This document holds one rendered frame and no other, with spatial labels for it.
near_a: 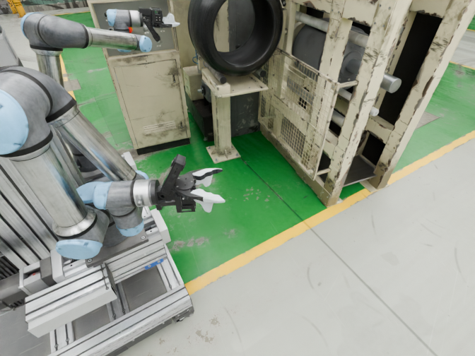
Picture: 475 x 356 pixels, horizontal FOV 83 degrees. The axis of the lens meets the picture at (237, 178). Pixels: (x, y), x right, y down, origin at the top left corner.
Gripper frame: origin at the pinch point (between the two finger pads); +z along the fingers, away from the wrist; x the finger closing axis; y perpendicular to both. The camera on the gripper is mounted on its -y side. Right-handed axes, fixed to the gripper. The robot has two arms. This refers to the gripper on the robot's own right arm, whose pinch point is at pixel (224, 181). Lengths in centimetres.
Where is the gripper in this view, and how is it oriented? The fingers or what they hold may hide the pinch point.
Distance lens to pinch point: 75.0
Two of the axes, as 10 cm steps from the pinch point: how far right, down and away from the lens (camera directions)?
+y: 0.1, 8.3, 5.6
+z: 10.0, -0.6, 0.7
